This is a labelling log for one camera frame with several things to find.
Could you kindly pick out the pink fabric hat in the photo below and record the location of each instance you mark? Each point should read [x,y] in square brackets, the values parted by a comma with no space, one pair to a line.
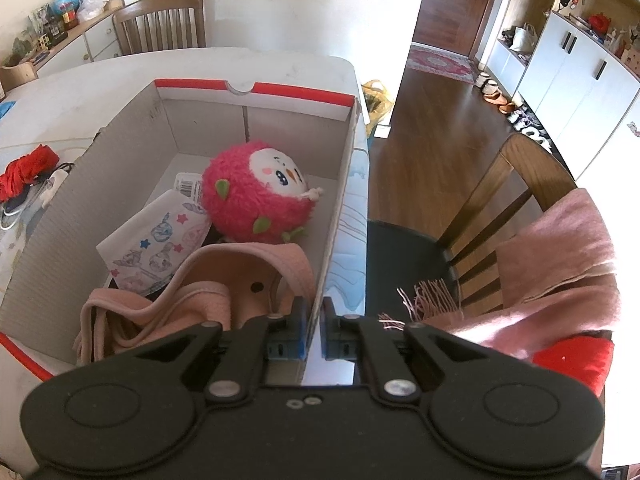
[240,270]

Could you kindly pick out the white hallway cabinet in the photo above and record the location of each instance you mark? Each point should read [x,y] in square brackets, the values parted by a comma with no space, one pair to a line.
[575,75]

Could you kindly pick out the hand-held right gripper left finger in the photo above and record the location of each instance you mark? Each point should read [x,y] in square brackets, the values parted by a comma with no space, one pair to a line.
[298,330]

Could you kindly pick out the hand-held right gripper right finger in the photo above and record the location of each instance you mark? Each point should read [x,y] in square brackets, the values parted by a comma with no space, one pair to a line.
[327,330]

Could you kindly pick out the red patterned rug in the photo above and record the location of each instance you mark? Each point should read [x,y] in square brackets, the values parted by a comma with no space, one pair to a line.
[440,62]

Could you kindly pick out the pink round plush toy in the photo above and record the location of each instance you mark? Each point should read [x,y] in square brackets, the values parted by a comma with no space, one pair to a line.
[240,200]

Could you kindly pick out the clear plastic bag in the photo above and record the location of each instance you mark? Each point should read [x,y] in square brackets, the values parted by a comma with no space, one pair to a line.
[92,5]

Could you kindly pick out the wooden chair with black seat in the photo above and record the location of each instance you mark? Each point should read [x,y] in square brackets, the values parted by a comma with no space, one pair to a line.
[520,160]

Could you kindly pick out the red garment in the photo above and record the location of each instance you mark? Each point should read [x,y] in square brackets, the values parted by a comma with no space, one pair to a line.
[575,360]

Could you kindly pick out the red and white cardboard box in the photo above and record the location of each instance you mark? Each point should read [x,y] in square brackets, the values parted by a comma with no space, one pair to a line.
[75,210]

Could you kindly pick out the wooden slatted chair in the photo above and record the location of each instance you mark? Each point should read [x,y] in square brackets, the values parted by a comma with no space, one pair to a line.
[160,2]

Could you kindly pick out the red item on cabinet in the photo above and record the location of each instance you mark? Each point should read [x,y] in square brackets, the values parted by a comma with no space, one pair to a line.
[599,22]

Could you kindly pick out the printed cardboard box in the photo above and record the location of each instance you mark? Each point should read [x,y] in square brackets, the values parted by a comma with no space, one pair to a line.
[632,49]

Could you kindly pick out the row of shoes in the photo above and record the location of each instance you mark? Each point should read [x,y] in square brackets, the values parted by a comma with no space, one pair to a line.
[515,115]

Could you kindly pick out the dark red jar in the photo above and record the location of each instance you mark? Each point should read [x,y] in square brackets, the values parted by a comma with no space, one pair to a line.
[70,20]

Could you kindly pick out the yellow plastic bag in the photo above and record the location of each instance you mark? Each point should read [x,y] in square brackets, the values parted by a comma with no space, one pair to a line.
[377,102]

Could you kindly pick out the white printed mask packet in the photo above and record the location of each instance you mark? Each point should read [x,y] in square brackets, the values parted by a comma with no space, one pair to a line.
[155,240]

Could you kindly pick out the blue rubber glove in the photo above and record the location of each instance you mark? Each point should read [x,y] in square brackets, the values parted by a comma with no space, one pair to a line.
[5,110]

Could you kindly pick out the red cloth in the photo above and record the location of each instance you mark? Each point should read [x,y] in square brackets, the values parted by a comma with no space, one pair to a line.
[25,170]

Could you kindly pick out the blue globe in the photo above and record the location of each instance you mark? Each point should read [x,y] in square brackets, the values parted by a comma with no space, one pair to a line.
[67,0]

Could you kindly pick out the pink fringed scarf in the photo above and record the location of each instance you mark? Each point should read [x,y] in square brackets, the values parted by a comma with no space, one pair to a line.
[550,270]

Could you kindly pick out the wooden storage box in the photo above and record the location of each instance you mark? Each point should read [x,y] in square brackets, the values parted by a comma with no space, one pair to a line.
[17,74]

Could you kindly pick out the white sideboard with wooden top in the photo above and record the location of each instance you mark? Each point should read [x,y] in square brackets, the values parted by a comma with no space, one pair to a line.
[95,35]

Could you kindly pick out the brown wooden door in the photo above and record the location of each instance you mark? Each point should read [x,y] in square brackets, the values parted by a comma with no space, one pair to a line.
[450,0]

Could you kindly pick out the white paper card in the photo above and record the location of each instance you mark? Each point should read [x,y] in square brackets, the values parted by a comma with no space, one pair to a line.
[381,131]

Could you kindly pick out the beige tote bag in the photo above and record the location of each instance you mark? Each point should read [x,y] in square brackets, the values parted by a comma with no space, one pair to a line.
[524,40]

